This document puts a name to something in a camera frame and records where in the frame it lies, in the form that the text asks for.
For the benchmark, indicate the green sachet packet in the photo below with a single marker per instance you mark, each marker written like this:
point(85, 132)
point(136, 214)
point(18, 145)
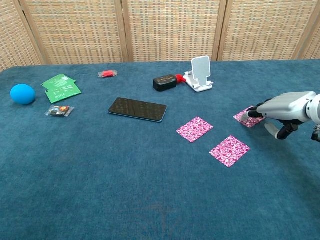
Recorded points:
point(62, 93)
point(56, 81)

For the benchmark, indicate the black smartphone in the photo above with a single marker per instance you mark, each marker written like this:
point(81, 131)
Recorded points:
point(137, 109)

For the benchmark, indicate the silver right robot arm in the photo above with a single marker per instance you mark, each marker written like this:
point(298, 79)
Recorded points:
point(313, 107)

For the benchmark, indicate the blue ball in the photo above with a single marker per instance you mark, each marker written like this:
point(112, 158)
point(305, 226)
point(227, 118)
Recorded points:
point(22, 94)

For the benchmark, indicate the small black box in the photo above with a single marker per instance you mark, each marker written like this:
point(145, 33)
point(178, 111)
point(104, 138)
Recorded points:
point(164, 83)

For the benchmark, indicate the clear wrapped snack packet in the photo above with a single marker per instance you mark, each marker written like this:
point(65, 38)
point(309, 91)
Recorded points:
point(58, 110)

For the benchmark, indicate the red wrapped candy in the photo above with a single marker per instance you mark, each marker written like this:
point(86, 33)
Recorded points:
point(108, 74)

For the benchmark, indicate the woven bamboo screen panel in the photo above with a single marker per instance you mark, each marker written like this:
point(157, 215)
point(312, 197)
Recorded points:
point(172, 30)
point(75, 30)
point(312, 45)
point(15, 37)
point(265, 30)

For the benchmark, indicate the blue felt table cover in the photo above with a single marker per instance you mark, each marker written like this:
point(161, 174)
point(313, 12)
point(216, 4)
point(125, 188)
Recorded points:
point(100, 187)

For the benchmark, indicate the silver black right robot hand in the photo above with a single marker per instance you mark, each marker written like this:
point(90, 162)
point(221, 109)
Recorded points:
point(282, 107)

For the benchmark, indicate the white folding phone stand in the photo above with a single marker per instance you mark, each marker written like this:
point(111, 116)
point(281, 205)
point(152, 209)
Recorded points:
point(201, 67)

